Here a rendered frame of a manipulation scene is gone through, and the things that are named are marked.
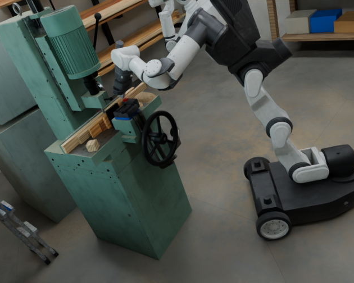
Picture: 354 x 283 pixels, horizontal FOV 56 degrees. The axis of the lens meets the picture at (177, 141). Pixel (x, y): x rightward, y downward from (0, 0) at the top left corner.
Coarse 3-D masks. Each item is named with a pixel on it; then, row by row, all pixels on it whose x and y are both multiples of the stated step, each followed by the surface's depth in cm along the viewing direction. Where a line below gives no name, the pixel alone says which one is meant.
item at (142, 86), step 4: (140, 84) 207; (144, 84) 209; (136, 88) 204; (140, 88) 206; (144, 88) 209; (132, 92) 201; (136, 92) 203; (140, 92) 206; (128, 96) 198; (132, 96) 201; (92, 124) 179; (88, 128) 177; (84, 132) 174; (88, 132) 176; (80, 136) 172; (84, 136) 174; (88, 136) 176; (80, 140) 172; (84, 140) 174
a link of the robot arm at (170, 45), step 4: (184, 20) 182; (184, 24) 182; (180, 28) 186; (184, 28) 182; (180, 32) 185; (184, 32) 184; (176, 36) 190; (180, 36) 186; (172, 40) 187; (176, 40) 187; (168, 44) 189; (172, 44) 188; (168, 48) 191; (172, 48) 190
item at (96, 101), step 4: (88, 92) 183; (100, 92) 178; (104, 92) 177; (84, 96) 180; (88, 96) 178; (92, 96) 177; (96, 96) 175; (100, 96) 175; (104, 96) 177; (84, 100) 181; (88, 100) 179; (92, 100) 177; (96, 100) 176; (100, 100) 175; (108, 100) 180; (84, 104) 184; (88, 104) 182; (92, 104) 180; (96, 104) 178; (100, 104) 176; (104, 104) 178
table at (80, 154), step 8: (144, 104) 191; (152, 104) 192; (160, 104) 198; (112, 128) 178; (96, 136) 175; (104, 136) 173; (112, 136) 170; (120, 136) 174; (128, 136) 172; (136, 136) 169; (80, 144) 173; (104, 144) 166; (112, 144) 169; (72, 152) 168; (80, 152) 166; (88, 152) 164; (96, 152) 162; (104, 152) 165; (72, 160) 170; (80, 160) 166; (88, 160) 161; (96, 160) 162
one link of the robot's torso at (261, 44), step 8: (264, 40) 168; (280, 40) 160; (256, 48) 159; (264, 48) 159; (272, 48) 159; (280, 48) 160; (288, 48) 160; (248, 56) 161; (256, 56) 161; (264, 56) 161; (272, 56) 161; (280, 56) 161; (288, 56) 162; (232, 64) 166; (240, 64) 163; (264, 64) 164; (272, 64) 163; (280, 64) 166; (232, 72) 166; (240, 80) 170
